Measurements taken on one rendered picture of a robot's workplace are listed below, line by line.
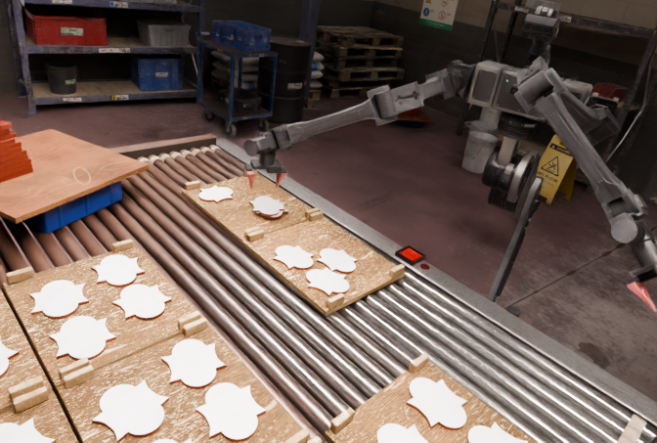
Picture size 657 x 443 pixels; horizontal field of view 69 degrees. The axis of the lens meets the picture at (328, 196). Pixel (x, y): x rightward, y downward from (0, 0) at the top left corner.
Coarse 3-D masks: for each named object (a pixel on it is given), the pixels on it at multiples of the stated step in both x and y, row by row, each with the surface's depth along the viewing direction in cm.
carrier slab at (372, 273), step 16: (304, 224) 172; (320, 224) 174; (272, 240) 160; (288, 240) 162; (304, 240) 163; (320, 240) 165; (336, 240) 166; (352, 240) 168; (256, 256) 153; (272, 256) 152; (352, 256) 158; (368, 256) 160; (288, 272) 146; (304, 272) 147; (336, 272) 149; (368, 272) 152; (384, 272) 153; (304, 288) 140; (352, 288) 143; (368, 288) 144; (320, 304) 134
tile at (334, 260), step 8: (328, 248) 159; (320, 256) 155; (328, 256) 154; (336, 256) 155; (344, 256) 156; (328, 264) 151; (336, 264) 151; (344, 264) 152; (352, 264) 152; (344, 272) 149; (352, 272) 150
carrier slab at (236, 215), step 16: (256, 176) 202; (192, 192) 182; (240, 192) 188; (256, 192) 190; (272, 192) 192; (208, 208) 173; (224, 208) 174; (240, 208) 176; (288, 208) 181; (304, 208) 183; (224, 224) 165; (240, 224) 166; (256, 224) 168; (272, 224) 169; (288, 224) 171; (240, 240) 159
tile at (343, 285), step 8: (312, 272) 146; (320, 272) 146; (328, 272) 147; (312, 280) 142; (320, 280) 143; (328, 280) 143; (336, 280) 144; (344, 280) 144; (320, 288) 139; (328, 288) 140; (336, 288) 140; (344, 288) 141; (328, 296) 138
